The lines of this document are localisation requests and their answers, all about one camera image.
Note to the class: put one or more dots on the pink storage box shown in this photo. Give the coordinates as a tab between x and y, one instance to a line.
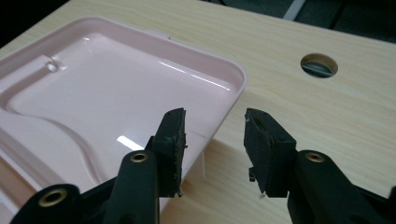
109	93

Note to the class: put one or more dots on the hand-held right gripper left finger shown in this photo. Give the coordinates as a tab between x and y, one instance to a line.
168	155

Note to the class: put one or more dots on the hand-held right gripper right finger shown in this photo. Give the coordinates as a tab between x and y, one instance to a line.
274	161

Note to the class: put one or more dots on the white desk leg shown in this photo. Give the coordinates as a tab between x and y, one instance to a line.
295	9

